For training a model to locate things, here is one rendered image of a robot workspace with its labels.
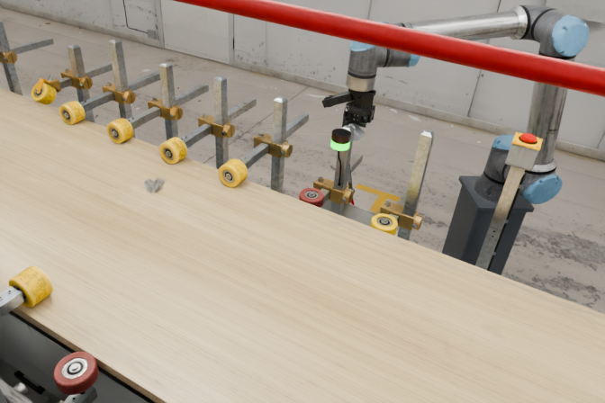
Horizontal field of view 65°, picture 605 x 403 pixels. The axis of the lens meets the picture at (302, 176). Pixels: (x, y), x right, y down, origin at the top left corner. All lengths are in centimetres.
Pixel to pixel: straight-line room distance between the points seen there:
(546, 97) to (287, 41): 317
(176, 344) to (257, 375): 19
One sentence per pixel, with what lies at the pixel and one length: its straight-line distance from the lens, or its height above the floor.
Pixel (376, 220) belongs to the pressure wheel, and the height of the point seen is 91.
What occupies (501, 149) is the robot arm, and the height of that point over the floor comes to 84.
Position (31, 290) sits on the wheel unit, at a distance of 125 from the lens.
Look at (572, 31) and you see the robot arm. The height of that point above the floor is 140.
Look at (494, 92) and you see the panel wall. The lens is 424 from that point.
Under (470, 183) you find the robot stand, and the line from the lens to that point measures 236.
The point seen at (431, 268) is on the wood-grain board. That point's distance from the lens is 136.
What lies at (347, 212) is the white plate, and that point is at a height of 76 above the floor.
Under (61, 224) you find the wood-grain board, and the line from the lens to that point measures 151.
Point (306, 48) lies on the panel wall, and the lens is 462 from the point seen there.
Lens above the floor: 179
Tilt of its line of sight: 33 degrees down
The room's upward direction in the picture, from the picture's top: 4 degrees clockwise
